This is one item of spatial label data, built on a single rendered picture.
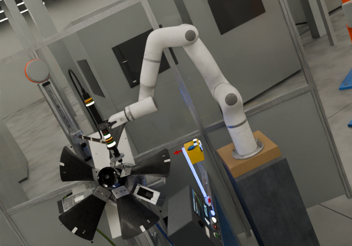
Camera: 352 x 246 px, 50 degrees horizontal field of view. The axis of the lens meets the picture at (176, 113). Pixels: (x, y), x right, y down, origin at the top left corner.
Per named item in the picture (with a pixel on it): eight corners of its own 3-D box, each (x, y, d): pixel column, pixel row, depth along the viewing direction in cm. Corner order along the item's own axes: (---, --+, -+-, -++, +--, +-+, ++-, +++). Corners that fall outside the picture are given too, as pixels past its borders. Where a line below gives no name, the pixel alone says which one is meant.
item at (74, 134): (73, 143, 264) (67, 133, 262) (81, 138, 267) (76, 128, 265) (78, 145, 255) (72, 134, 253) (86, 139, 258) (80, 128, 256)
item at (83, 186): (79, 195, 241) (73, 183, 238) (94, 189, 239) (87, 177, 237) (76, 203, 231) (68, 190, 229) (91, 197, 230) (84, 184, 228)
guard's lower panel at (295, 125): (61, 299, 327) (6, 215, 303) (349, 190, 297) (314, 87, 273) (60, 301, 324) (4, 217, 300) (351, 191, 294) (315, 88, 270)
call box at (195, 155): (189, 157, 250) (183, 143, 247) (204, 151, 248) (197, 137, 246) (190, 167, 234) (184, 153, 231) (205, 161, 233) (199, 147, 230)
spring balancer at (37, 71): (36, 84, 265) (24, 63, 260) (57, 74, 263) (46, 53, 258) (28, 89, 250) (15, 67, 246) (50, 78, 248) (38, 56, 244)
